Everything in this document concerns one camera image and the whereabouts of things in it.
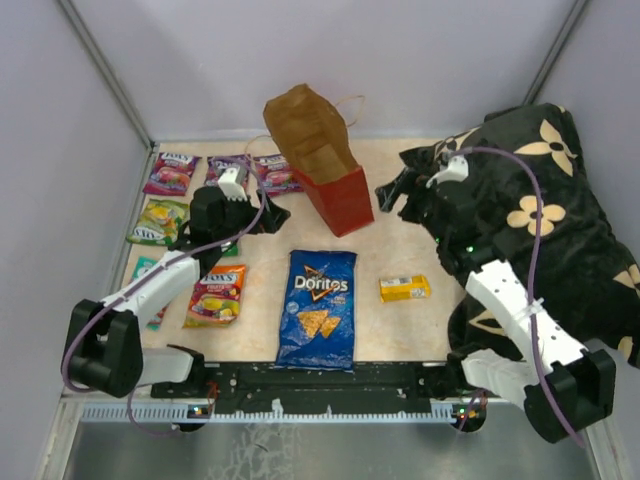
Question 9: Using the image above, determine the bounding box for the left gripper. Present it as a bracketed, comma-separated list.
[214, 188, 290, 243]

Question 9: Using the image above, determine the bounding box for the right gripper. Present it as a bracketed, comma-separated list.
[376, 166, 448, 244]

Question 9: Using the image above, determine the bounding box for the purple Fox's packet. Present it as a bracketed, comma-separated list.
[204, 155, 249, 189]
[253, 154, 303, 197]

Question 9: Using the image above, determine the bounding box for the green Fox's spring tea packet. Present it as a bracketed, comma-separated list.
[221, 241, 240, 257]

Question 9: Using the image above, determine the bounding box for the twisted paper bag handle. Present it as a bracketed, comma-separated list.
[243, 134, 280, 157]
[334, 94, 366, 128]

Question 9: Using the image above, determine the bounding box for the red paper bag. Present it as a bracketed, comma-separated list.
[263, 84, 374, 237]

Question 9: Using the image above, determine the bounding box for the yellow snack bar packet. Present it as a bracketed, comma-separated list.
[379, 275, 431, 303]

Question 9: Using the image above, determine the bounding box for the orange Fox's fruits packet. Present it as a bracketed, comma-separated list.
[183, 265, 247, 328]

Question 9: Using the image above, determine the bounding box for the purple snack packet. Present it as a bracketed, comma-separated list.
[143, 152, 200, 196]

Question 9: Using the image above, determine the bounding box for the blue snack packet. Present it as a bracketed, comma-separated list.
[275, 250, 357, 372]

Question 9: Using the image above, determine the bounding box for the teal Fox's candy packet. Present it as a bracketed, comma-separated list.
[129, 256, 168, 331]

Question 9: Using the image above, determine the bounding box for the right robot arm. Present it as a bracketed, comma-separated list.
[375, 156, 616, 443]

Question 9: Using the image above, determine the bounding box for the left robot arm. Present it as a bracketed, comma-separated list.
[61, 187, 290, 398]

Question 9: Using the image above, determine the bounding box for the black floral blanket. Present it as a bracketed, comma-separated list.
[400, 103, 639, 365]

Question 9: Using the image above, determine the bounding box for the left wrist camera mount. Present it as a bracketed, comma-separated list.
[217, 166, 248, 201]

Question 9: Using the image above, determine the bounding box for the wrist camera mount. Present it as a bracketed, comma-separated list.
[217, 166, 248, 201]
[426, 155, 469, 189]

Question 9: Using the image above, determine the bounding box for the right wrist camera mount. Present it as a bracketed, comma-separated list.
[426, 155, 469, 189]

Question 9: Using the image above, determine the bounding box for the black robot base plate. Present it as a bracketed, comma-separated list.
[151, 362, 474, 414]

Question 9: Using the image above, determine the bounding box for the aluminium frame rail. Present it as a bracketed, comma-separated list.
[59, 361, 606, 426]

